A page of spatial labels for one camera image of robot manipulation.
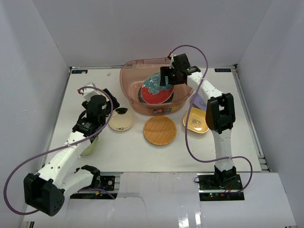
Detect red and teal plate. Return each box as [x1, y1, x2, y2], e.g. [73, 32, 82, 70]
[138, 72, 174, 104]

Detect dark teal round plate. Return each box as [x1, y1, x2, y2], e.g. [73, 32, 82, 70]
[138, 85, 174, 105]

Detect purple square dish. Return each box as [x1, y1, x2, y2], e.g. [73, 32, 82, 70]
[191, 94, 207, 111]

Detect light green dish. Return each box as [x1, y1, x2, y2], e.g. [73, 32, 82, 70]
[80, 136, 98, 156]

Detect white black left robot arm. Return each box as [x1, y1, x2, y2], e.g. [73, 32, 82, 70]
[23, 85, 120, 217]

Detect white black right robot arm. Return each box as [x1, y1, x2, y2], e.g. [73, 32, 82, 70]
[160, 53, 237, 190]

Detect pink translucent plastic bin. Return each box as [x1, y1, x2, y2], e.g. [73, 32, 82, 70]
[120, 57, 193, 115]

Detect cream round plate black mark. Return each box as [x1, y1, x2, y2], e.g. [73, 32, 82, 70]
[109, 107, 135, 132]

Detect yellow square dish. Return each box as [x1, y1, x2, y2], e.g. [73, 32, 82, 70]
[187, 107, 209, 134]

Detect round woven bamboo plate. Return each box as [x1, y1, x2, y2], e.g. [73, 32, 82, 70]
[143, 116, 177, 146]

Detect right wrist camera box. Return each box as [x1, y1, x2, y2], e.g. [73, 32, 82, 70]
[167, 53, 176, 68]

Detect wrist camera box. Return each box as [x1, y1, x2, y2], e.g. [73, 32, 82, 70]
[167, 53, 176, 68]
[78, 88, 98, 102]

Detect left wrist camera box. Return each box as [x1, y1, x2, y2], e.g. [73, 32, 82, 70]
[78, 88, 98, 102]

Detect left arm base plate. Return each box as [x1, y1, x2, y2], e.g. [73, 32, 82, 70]
[70, 176, 117, 200]

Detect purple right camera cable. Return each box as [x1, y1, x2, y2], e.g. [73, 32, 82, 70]
[166, 45, 254, 195]

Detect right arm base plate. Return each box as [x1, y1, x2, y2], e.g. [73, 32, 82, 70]
[194, 174, 243, 192]

